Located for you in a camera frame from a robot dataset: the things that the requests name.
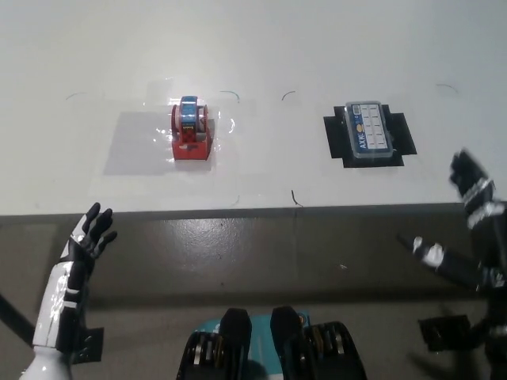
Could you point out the red tape dispenser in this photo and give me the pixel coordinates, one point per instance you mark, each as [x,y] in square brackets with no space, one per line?
[190,146]

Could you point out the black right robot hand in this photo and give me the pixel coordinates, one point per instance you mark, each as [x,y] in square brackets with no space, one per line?
[485,221]

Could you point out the black tape patch on table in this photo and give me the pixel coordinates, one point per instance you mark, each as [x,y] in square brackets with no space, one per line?
[405,136]

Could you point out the clear plastic film sheet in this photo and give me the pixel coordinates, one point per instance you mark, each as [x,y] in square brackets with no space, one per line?
[132,144]

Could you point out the black table leg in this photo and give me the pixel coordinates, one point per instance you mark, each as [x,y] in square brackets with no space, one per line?
[16,316]

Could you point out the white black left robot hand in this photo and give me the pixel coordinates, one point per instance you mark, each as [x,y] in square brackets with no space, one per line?
[59,293]

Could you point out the black ribbed robot body block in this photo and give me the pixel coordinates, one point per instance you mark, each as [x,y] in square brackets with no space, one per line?
[289,336]
[235,332]

